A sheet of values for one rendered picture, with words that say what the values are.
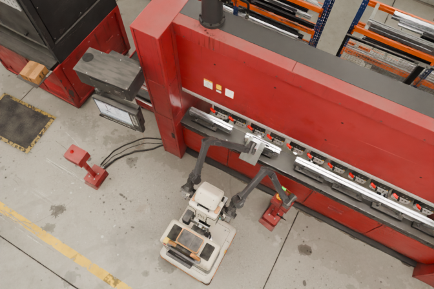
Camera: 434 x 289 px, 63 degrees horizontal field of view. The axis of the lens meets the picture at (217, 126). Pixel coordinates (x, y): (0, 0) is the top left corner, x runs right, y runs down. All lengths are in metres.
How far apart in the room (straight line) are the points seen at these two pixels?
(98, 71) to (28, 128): 2.51
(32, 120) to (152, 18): 3.04
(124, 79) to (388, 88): 1.92
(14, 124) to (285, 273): 3.94
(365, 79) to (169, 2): 1.53
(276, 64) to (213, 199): 1.23
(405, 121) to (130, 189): 3.21
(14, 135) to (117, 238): 2.00
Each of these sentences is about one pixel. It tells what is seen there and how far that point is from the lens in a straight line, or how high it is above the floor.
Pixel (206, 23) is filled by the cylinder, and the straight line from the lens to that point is 2.66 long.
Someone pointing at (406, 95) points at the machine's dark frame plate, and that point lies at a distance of 2.66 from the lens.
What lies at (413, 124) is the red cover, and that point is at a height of 2.29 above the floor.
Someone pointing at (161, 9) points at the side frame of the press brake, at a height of 2.30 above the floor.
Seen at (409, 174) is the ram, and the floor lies 1.67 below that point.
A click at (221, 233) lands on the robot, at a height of 0.28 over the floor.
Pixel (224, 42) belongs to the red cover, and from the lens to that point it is 2.59.
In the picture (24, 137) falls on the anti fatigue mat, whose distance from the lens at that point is 5.30.
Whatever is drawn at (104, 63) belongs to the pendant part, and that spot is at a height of 1.95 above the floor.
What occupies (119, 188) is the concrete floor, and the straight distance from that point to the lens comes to 4.60.
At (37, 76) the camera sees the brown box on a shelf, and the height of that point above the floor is 1.09.
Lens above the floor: 4.27
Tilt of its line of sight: 63 degrees down
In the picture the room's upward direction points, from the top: 2 degrees clockwise
